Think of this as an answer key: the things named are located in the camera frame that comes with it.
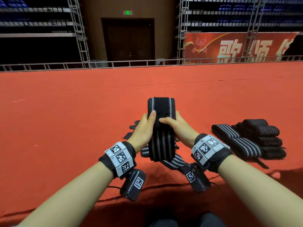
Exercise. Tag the black trousers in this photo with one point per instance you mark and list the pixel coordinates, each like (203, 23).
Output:
(213, 219)

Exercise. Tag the black wristband with marker tags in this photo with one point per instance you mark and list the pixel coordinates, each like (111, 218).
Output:
(118, 159)
(210, 151)

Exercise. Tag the person's left forearm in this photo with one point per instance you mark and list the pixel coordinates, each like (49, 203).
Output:
(66, 198)

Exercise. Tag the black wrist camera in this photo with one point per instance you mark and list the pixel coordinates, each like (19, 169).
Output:
(196, 177)
(133, 184)

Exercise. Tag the metal railing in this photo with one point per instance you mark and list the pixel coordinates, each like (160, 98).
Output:
(118, 62)

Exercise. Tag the green exit sign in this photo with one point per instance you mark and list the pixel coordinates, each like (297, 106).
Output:
(128, 12)

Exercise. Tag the tiered bleacher seats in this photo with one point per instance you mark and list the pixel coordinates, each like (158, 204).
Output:
(33, 19)
(227, 11)

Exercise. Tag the person's right hand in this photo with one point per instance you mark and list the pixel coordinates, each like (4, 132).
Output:
(183, 132)

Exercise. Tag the dark brown door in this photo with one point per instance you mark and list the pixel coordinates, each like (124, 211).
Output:
(128, 42)

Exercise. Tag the person's right forearm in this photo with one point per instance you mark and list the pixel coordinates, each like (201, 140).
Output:
(265, 191)

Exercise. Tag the person's left hand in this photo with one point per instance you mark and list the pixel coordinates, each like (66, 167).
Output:
(142, 134)

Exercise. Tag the metal truss column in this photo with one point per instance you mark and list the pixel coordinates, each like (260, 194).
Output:
(80, 30)
(254, 23)
(182, 26)

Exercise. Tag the red banner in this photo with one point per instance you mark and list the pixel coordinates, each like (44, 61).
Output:
(236, 47)

